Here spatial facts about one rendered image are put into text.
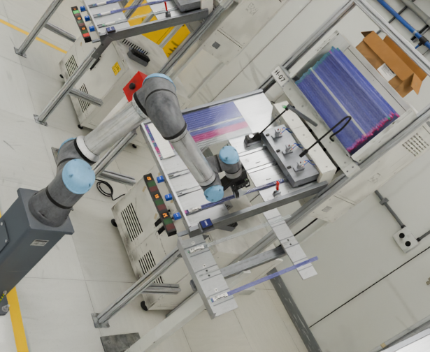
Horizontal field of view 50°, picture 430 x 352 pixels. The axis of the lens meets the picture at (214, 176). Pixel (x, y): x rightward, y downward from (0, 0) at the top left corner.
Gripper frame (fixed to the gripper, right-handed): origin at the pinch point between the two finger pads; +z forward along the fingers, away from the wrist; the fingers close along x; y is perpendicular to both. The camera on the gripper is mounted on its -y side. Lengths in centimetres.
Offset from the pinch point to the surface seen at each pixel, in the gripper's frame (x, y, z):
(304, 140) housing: 13.4, 43.8, 3.9
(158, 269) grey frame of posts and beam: -12.8, -46.2, 7.3
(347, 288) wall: -21, 60, 171
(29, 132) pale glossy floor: 117, -91, 24
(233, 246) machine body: -5.1, -9.6, 39.3
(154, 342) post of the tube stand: -36, -63, 28
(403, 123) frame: -11, 78, -14
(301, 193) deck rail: -10.0, 28.6, 7.2
